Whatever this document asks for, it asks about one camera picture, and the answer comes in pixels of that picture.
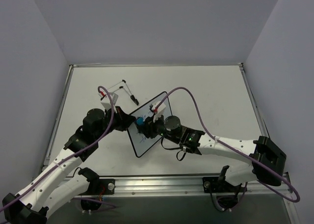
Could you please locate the blue whiteboard eraser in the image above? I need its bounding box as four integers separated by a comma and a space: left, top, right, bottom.
135, 117, 145, 128

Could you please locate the small black-framed whiteboard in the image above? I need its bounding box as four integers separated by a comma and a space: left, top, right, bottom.
127, 91, 173, 158

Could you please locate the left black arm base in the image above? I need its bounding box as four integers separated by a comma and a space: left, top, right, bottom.
80, 179, 116, 213

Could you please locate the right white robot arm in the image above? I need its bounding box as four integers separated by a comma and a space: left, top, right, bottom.
135, 116, 287, 191

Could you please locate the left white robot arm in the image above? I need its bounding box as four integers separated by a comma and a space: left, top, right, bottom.
1, 107, 135, 224

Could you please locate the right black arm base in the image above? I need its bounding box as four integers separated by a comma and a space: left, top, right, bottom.
202, 177, 247, 213

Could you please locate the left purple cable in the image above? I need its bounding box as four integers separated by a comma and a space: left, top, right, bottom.
0, 85, 118, 212

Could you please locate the purple cable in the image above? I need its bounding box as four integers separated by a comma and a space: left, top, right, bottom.
0, 85, 118, 212
153, 86, 301, 203

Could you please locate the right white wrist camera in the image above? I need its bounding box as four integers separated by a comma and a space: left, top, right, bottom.
150, 101, 166, 123

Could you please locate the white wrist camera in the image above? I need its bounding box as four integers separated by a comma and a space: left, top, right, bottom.
99, 91, 118, 111
150, 101, 166, 123

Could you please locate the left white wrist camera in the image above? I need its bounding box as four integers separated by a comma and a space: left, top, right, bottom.
99, 91, 118, 111

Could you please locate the aluminium front rail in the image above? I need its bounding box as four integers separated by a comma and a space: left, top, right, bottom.
71, 176, 292, 197

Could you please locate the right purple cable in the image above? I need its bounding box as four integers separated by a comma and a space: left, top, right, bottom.
153, 86, 301, 203

